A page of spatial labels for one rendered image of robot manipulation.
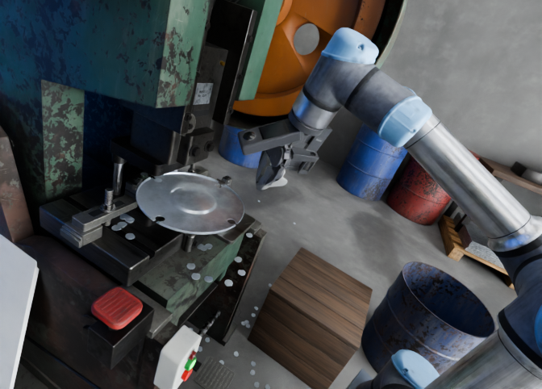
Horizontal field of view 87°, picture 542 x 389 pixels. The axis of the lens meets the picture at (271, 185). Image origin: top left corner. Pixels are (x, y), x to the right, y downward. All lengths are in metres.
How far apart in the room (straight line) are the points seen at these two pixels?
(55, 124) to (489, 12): 3.85
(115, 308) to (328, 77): 0.51
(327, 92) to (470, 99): 3.52
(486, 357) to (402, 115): 0.40
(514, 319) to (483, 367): 0.10
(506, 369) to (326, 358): 0.85
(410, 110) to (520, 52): 3.61
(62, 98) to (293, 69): 0.64
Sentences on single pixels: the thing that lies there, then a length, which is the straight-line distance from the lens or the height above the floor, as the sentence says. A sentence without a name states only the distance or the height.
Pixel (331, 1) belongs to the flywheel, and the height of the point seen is 1.38.
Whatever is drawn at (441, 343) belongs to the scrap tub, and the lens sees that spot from 1.53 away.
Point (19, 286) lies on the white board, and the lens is 1.00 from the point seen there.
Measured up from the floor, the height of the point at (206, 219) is 0.78.
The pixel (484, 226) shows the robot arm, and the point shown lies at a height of 1.06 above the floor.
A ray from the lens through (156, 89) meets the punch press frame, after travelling 0.55.
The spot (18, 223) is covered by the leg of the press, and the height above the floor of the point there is 0.63.
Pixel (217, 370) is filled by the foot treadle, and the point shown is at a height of 0.16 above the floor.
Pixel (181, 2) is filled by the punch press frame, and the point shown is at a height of 1.23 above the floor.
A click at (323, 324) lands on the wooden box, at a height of 0.35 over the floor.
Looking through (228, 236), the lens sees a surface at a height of 0.78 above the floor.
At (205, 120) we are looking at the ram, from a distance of 0.78.
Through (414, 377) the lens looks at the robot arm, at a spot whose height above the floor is 0.68.
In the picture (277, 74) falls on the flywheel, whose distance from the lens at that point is 1.03.
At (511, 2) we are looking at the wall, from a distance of 4.07.
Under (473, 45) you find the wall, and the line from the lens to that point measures 3.97.
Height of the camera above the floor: 1.23
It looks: 26 degrees down
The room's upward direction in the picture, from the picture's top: 20 degrees clockwise
